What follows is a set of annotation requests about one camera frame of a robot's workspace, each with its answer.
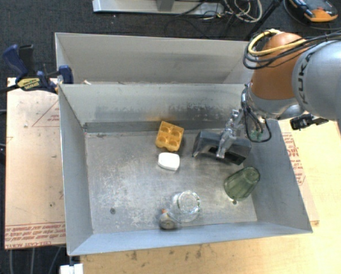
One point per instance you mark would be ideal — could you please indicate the white rounded soap bar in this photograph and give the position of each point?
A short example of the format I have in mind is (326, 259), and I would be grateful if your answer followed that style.
(168, 161)

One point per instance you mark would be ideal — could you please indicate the grey metal bin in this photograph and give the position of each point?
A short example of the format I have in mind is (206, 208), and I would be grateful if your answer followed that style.
(130, 181)

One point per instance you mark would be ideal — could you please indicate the dark grey hollow box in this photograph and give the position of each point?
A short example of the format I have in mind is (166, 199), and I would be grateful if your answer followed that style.
(206, 143)

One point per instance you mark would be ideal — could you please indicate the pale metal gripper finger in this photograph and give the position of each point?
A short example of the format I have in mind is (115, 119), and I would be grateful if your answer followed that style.
(229, 143)
(220, 150)

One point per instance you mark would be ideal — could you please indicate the brown cardboard board, red print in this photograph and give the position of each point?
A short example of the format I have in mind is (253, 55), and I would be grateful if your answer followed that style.
(33, 158)

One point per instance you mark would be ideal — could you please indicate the clear glass jar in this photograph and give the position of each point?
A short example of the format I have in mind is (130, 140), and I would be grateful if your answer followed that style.
(186, 205)

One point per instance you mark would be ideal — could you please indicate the yellow block with round holes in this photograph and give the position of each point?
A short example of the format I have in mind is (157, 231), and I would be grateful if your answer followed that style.
(169, 136)

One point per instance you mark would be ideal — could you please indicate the green glass cup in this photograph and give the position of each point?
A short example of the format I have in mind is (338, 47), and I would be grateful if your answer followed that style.
(241, 183)

